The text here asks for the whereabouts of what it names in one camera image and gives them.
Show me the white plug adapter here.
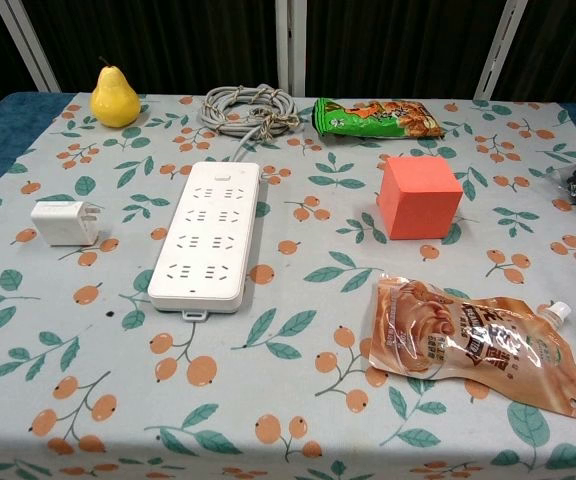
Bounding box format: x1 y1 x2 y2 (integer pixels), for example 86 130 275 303
30 200 103 247

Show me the yellow pear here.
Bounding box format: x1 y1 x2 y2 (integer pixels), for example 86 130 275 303
90 56 142 129

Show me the green snack bag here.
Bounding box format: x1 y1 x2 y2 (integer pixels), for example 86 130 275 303
312 97 447 141

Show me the white metal frame post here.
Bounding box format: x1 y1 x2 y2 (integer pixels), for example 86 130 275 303
472 0 529 101
0 0 62 94
273 0 309 97

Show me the brown spout pouch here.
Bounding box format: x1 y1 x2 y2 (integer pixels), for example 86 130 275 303
367 272 576 418

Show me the grey coiled power cord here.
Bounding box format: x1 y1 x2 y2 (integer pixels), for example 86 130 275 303
197 84 302 164

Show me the orange cube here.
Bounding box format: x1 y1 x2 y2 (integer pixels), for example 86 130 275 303
375 155 464 242

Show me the white power strip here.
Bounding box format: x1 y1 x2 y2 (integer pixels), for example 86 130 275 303
147 160 263 322

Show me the floral tablecloth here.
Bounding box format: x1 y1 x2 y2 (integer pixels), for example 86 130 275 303
0 92 576 480

